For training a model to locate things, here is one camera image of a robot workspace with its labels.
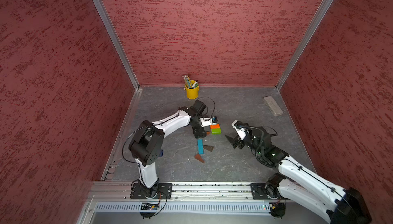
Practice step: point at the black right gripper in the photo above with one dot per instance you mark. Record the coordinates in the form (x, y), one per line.
(234, 141)

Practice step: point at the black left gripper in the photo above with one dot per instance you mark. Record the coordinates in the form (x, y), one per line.
(200, 130)

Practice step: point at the teal long block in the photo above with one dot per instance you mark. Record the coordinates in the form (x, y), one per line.
(200, 146)

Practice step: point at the green rectangular block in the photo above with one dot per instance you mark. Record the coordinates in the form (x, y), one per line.
(216, 131)

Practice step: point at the dark brown triangle block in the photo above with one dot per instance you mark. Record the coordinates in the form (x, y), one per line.
(209, 148)

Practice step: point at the orange rectangular block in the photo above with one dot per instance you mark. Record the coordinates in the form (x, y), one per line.
(215, 126)

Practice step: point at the red brown triangle block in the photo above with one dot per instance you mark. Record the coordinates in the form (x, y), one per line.
(199, 158)

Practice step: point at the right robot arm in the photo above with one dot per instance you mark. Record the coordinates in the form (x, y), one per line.
(333, 203)

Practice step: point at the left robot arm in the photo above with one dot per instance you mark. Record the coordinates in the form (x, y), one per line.
(147, 142)

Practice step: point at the yellow metal pencil bucket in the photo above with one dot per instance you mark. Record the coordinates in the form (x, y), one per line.
(192, 89)

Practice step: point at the pencils in bucket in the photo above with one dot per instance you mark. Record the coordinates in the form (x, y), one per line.
(187, 81)

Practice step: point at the grey marbled pencil case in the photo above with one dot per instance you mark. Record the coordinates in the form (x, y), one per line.
(273, 106)

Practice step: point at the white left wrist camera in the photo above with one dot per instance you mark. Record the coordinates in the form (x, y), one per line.
(206, 118)

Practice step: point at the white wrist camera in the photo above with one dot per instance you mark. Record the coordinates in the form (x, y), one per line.
(240, 129)
(206, 118)

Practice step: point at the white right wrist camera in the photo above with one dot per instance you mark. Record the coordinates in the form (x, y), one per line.
(240, 129)

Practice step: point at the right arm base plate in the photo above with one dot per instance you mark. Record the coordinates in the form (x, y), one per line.
(263, 191)

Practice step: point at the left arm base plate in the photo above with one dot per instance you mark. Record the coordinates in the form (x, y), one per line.
(156, 192)

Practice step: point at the aluminium front rail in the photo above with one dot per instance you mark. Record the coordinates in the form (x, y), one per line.
(204, 191)

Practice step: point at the white slotted cable duct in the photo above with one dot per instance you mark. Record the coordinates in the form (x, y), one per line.
(256, 208)

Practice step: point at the aluminium corner post left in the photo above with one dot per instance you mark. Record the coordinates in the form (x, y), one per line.
(100, 7)

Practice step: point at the aluminium corner post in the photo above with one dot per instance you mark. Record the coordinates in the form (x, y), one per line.
(311, 29)
(100, 7)

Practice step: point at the aluminium corner post right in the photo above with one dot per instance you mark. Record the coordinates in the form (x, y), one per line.
(311, 29)

